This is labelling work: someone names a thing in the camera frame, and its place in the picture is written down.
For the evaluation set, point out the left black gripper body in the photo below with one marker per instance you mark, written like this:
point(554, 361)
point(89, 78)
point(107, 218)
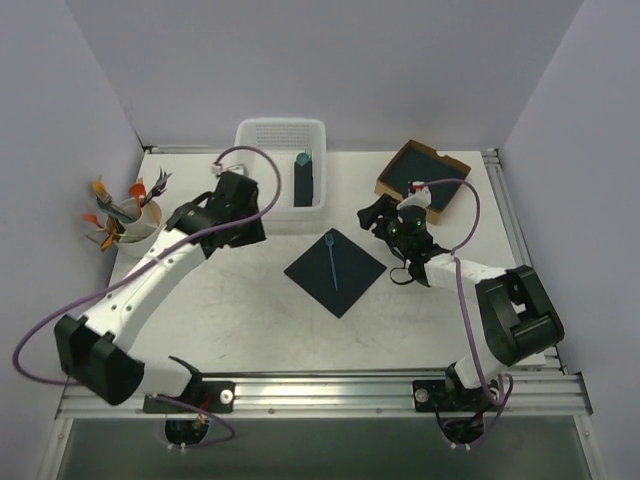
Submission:
point(245, 209)

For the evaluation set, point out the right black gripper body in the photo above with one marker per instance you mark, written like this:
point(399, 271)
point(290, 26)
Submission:
point(382, 220)

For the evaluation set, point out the blue plastic fork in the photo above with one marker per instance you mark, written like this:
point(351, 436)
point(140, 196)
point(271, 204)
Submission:
point(329, 242)

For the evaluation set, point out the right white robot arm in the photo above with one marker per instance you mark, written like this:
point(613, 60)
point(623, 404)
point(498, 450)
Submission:
point(507, 313)

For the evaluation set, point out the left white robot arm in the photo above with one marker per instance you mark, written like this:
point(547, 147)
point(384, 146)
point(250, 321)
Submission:
point(94, 349)

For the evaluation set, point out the brown cardboard napkin box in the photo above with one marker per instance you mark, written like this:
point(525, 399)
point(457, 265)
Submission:
point(417, 162)

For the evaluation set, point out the dark rolled napkin bundle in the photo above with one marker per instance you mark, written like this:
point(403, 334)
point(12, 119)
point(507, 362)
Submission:
point(303, 185)

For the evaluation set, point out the purple fork in cup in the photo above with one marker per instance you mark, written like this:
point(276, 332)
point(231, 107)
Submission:
point(158, 188)

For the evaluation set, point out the white perforated plastic basket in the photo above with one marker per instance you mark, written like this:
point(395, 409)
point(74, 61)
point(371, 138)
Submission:
point(283, 138)

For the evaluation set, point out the white utensil holder cup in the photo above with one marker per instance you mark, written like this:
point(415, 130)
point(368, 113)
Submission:
point(140, 235)

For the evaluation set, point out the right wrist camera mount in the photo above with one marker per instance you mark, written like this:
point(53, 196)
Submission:
point(419, 195)

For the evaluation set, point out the aluminium frame rail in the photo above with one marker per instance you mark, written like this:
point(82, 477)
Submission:
point(533, 393)

